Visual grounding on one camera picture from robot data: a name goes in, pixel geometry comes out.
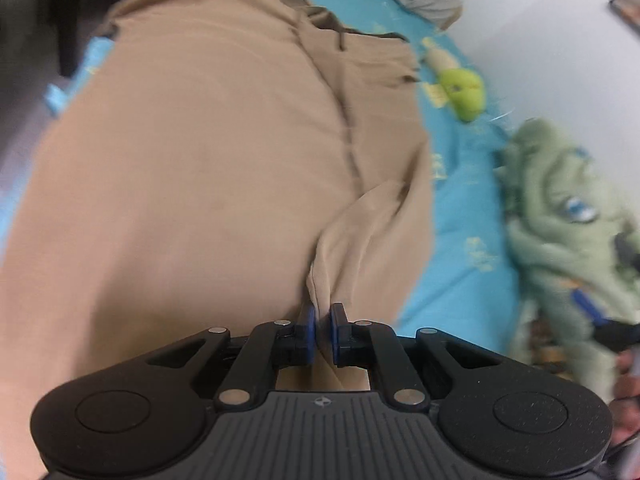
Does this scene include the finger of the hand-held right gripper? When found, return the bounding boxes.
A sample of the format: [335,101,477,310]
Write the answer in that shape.
[572,287,640,350]

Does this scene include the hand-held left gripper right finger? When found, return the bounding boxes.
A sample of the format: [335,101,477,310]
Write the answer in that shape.
[327,302,502,412]

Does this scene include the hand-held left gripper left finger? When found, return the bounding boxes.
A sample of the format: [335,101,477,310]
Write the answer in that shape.
[144,304,317,411]

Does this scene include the large green plush toy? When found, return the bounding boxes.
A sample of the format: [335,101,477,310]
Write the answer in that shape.
[495,119,640,401]

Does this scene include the beige pants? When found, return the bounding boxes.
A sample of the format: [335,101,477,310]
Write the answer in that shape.
[0,0,436,480]

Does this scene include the person's right hand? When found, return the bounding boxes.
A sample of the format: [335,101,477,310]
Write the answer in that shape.
[614,350,640,443]

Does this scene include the blue printed bedsheet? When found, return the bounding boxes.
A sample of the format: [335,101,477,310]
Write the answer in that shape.
[0,0,533,356]

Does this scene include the small yellow-green plush toy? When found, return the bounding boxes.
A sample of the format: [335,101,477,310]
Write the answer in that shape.
[420,37,489,124]

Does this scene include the dark furniture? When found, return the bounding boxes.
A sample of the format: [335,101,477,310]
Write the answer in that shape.
[0,0,198,81]

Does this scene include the framed wall picture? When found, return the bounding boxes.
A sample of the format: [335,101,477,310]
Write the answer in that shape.
[608,0,640,37]

